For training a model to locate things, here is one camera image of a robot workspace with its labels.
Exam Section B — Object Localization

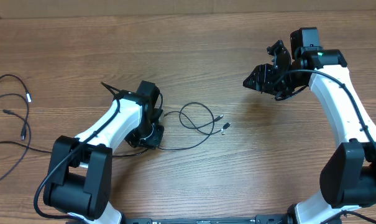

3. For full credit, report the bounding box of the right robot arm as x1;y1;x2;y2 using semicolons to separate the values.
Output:
243;27;376;223

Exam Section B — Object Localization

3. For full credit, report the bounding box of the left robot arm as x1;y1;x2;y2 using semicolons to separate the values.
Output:
36;81;164;223

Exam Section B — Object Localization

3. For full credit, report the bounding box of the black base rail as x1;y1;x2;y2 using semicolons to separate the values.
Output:
121;214;298;224

